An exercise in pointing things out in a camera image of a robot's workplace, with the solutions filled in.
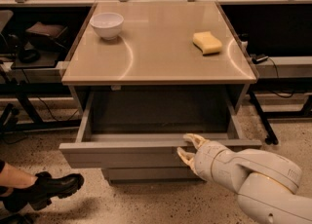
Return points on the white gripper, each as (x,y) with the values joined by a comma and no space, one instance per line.
(205,162)

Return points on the grey top drawer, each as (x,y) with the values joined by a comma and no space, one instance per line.
(137,129)

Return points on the grey drawer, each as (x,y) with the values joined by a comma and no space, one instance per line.
(121,175)
(137,129)

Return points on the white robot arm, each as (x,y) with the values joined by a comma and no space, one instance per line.
(265,183)

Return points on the grey bottom drawer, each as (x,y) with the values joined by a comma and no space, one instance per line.
(121,175)

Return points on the grey drawer cabinet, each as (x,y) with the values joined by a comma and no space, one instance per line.
(155,52)

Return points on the black desk leg right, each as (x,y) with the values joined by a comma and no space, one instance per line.
(271,138)

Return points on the yellow sponge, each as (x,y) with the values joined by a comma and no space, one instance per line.
(207,43)

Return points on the black power adapter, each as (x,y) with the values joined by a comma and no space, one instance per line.
(256,59)

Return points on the black chunky boot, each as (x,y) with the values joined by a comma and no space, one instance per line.
(40,193)

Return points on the white bowl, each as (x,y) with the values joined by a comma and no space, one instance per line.
(107,25)

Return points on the dark box on shelf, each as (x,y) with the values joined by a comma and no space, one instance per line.
(47,37)

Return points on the person's bare leg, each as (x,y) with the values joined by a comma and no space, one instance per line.
(12,177)

